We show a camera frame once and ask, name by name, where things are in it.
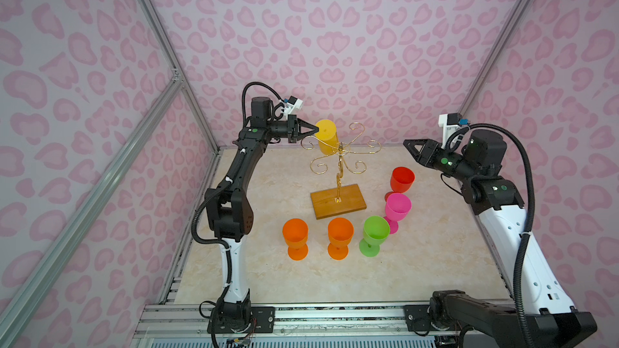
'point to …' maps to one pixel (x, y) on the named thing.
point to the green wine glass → (375, 231)
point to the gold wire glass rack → (340, 151)
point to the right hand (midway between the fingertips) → (409, 141)
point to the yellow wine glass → (327, 136)
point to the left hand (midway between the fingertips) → (318, 127)
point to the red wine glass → (401, 179)
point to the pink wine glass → (397, 205)
